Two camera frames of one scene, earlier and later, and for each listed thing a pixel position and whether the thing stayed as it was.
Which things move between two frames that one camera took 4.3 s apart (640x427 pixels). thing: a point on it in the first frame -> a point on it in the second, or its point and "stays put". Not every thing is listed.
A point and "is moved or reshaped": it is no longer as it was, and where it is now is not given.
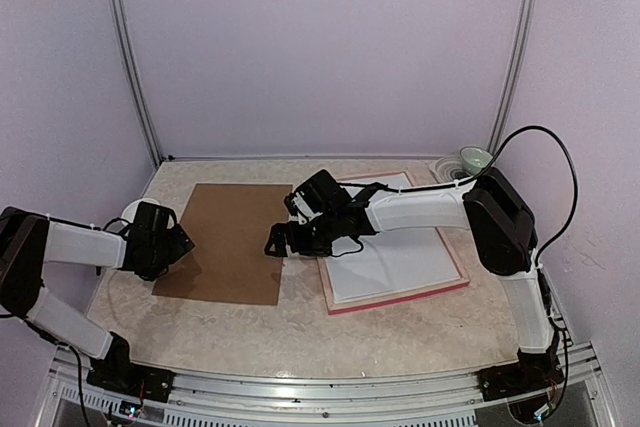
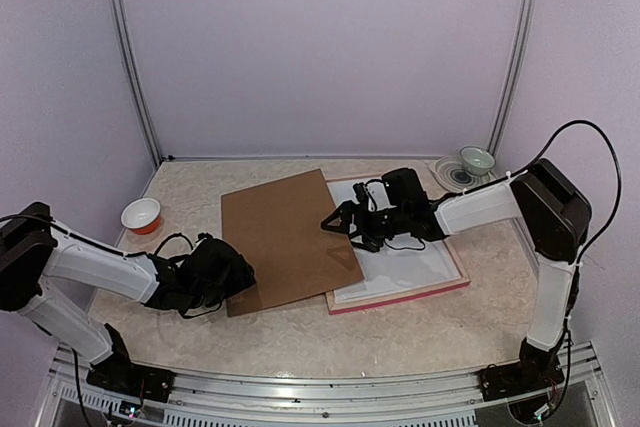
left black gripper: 178,249 -> 241,278
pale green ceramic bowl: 473,159 stays put
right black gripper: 277,233 -> 347,209
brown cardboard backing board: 230,226 is moved or reshaped
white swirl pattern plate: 448,168 stays put
